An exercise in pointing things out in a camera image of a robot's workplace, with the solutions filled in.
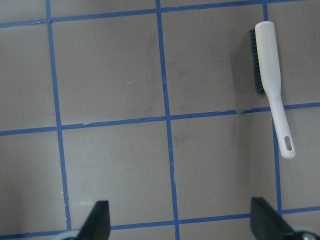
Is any beige hand brush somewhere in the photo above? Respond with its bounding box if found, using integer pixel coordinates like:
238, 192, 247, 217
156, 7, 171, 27
249, 21, 296, 159

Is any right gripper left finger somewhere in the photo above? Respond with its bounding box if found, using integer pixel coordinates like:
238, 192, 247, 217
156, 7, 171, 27
53, 200, 111, 240

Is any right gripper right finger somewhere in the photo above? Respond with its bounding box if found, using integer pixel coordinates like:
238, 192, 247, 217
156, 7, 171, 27
250, 196, 318, 240

